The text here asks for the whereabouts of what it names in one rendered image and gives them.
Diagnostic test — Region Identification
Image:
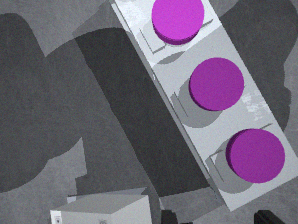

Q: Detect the white button panel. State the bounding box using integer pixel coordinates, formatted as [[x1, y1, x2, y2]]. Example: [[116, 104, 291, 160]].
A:
[[50, 186, 155, 224]]

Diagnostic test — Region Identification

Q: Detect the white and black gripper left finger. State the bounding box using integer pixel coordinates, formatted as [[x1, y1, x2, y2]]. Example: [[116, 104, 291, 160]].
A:
[[161, 210, 178, 224]]

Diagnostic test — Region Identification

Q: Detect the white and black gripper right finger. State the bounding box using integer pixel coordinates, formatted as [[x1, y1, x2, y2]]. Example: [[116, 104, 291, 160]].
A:
[[254, 210, 285, 224]]

